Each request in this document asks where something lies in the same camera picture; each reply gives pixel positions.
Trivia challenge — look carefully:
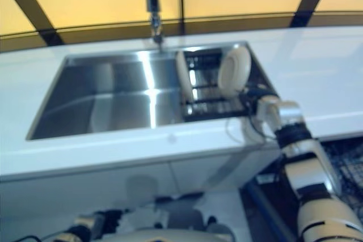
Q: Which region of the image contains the wide white cabinet door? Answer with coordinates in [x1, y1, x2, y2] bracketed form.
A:
[0, 161, 183, 222]

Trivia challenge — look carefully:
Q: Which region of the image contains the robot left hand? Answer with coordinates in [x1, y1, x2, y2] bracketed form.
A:
[93, 209, 126, 234]

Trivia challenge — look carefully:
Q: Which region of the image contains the black dish rack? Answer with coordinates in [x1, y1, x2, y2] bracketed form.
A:
[176, 46, 281, 123]

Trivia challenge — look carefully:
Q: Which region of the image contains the stainless steel sink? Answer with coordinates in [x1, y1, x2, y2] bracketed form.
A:
[25, 40, 281, 141]

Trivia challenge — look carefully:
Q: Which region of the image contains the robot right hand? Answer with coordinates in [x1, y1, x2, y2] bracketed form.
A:
[240, 85, 284, 126]

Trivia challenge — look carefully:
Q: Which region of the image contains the narrow white cabinet door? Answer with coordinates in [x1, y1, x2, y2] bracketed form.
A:
[169, 150, 282, 195]

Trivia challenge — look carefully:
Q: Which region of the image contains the beige round plate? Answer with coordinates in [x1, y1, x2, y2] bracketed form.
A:
[217, 47, 252, 97]
[175, 50, 193, 101]

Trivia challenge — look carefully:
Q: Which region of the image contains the chrome kitchen faucet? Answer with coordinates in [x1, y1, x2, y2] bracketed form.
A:
[143, 0, 164, 48]

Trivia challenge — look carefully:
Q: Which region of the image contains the dark window frame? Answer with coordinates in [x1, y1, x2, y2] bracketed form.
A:
[0, 0, 363, 48]

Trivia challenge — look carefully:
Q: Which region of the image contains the dishwasher upper wire rack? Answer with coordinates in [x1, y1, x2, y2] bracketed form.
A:
[322, 137, 363, 206]

